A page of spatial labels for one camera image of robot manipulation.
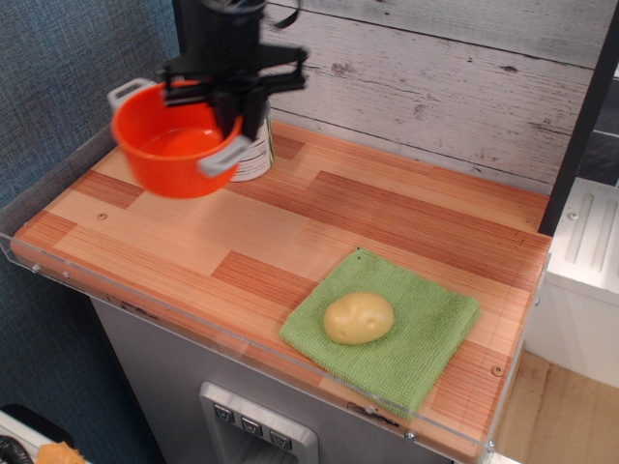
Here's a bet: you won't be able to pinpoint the black left frame post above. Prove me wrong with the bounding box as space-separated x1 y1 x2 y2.
172 0 209 65

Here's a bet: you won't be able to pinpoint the toy tin can white label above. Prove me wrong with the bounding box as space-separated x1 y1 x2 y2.
231 101 275 183

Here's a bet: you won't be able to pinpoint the green microfibre towel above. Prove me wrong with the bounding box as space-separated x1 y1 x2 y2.
280 248 481 417

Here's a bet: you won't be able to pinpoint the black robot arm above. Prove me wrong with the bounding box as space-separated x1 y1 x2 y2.
158 1 309 140

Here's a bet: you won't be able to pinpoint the black frame post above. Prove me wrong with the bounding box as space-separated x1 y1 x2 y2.
172 0 209 65
538 2 618 237

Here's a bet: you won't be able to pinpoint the orange toy pot grey handles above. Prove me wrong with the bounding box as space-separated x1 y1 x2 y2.
107 77 251 199

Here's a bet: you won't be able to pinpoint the black right frame post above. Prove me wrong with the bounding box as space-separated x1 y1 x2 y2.
538 2 618 237

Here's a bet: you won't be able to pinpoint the yellow toy potato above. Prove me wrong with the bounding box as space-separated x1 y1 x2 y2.
323 292 395 345

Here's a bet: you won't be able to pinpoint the orange plush object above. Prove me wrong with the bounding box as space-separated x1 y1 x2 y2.
35 442 86 464

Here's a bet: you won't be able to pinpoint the clear acrylic table guard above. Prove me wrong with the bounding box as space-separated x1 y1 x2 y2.
1 122 549 463

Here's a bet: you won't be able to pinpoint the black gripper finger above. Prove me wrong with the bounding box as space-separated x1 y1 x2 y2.
215 99 241 137
242 94 268 140

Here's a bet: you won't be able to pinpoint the silver dispenser panel with buttons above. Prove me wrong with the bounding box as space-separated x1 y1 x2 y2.
199 382 320 463

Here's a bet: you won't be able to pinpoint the white toy sink unit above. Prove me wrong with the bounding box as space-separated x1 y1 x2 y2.
524 179 618 388

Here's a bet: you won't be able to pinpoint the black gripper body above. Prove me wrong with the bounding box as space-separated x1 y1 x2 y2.
157 7 310 108

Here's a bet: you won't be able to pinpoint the grey toy fridge cabinet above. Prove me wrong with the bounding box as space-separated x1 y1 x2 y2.
93 300 450 463

